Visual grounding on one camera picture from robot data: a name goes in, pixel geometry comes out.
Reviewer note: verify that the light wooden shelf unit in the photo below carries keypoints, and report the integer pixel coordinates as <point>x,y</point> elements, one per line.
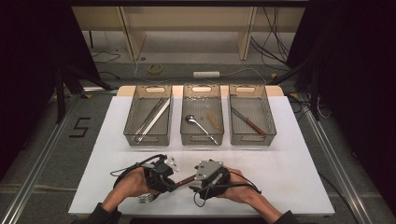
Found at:
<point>134,40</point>

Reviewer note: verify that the white power strip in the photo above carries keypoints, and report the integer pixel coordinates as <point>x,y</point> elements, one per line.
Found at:
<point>206,74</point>

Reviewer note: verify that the metal spoon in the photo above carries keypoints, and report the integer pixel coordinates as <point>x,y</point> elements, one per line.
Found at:
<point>190,118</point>

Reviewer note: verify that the person's right hand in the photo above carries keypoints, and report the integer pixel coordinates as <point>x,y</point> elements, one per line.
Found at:
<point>241,189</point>

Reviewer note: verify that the yellow tape roll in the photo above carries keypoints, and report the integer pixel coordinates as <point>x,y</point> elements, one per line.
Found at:
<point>148,69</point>

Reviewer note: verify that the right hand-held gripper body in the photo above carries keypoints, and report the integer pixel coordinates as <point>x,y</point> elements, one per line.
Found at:
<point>210,171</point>

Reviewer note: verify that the aluminium floor rail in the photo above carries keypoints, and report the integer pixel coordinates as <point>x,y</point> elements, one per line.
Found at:
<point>39,165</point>
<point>336,169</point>

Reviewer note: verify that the grey mesh bin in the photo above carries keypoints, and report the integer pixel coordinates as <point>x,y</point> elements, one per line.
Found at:
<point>258,109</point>
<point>146,124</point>
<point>202,105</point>

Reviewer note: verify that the black metal stand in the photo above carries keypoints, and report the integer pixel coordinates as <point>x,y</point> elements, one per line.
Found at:
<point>315,102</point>
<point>59,99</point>

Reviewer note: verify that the person's left hand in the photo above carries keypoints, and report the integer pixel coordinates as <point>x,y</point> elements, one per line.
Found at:
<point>134,185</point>

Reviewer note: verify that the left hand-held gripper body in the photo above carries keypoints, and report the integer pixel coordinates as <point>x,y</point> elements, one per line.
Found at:
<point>160,174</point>

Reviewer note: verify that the black curtain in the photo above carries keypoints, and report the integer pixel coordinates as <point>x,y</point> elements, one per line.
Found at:
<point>25,62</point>
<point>358,62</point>

